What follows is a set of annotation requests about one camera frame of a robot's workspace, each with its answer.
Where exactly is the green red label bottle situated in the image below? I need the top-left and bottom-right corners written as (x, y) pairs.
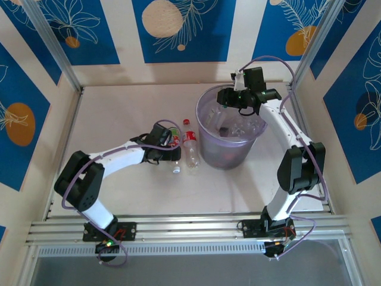
top-left (164, 126), bottom-right (183, 175)

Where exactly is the translucent purple plastic bin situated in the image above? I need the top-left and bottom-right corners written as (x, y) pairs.
top-left (194, 83), bottom-right (268, 171)

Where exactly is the red label cola bottle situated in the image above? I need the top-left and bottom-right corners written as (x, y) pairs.
top-left (181, 118), bottom-right (201, 171)

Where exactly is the grey metal sheet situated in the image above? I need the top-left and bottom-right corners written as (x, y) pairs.
top-left (29, 238), bottom-right (366, 286)

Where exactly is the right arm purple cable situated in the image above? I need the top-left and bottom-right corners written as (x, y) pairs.
top-left (237, 55), bottom-right (329, 260)

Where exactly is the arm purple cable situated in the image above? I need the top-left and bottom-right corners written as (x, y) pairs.
top-left (61, 119), bottom-right (183, 232)
top-left (237, 55), bottom-right (329, 260)

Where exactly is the blue floral wall panel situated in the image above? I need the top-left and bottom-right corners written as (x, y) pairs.
top-left (38, 0), bottom-right (121, 67)
top-left (0, 41), bottom-right (52, 192)
top-left (131, 0), bottom-right (238, 64)
top-left (251, 0), bottom-right (339, 63)
top-left (322, 20), bottom-right (381, 186)

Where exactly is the aluminium side rail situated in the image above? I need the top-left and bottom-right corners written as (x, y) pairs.
top-left (286, 84), bottom-right (335, 215)
top-left (40, 88), bottom-right (85, 222)

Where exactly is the aluminium frame post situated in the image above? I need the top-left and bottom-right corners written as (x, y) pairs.
top-left (21, 0), bottom-right (85, 94)
top-left (289, 0), bottom-right (349, 88)

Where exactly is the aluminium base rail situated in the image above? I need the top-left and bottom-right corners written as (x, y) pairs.
top-left (24, 212), bottom-right (355, 248)

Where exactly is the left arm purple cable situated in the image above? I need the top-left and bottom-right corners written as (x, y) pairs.
top-left (61, 119), bottom-right (183, 232)

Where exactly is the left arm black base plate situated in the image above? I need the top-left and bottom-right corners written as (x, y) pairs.
top-left (82, 221), bottom-right (138, 243)

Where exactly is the grey slotted cable duct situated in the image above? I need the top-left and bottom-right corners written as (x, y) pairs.
top-left (36, 240), bottom-right (269, 259)

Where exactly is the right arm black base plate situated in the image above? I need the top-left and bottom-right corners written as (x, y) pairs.
top-left (241, 218), bottom-right (296, 240)

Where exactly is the purple cable loop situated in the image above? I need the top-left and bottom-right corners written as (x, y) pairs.
top-left (96, 237), bottom-right (129, 268)

